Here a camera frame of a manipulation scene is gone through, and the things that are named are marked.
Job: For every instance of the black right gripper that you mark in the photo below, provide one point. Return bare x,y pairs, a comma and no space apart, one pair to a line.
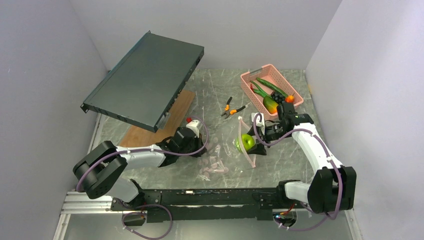
259,149

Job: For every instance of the green orange fake mango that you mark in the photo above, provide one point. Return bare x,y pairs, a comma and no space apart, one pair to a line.
270,105

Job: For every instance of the clear zip top bag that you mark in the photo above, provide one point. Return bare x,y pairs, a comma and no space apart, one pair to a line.
222,157

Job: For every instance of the black fake grape bunch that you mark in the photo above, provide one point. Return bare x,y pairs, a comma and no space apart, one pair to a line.
278,97

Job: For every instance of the small orange fake fruit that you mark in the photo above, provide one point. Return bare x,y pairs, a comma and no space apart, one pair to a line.
290,99

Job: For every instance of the green fake cucumber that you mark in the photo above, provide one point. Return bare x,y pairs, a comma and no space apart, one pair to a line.
271,86

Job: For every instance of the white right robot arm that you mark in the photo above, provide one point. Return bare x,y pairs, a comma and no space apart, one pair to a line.
333,185

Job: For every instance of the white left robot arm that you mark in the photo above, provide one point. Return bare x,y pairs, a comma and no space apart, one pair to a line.
99,173

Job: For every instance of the orange black pliers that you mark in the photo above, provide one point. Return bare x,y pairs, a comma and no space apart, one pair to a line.
231,111

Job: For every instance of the pink plastic basket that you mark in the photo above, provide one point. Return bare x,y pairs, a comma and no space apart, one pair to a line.
271,74

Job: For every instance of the wooden base board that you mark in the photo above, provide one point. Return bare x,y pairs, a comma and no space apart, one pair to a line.
167,126

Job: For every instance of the dark rack server chassis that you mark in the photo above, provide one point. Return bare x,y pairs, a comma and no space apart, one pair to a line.
145,83

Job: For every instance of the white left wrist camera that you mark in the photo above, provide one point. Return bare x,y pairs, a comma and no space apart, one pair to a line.
195,125

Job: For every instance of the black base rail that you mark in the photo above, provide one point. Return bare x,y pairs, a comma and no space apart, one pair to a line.
160,205

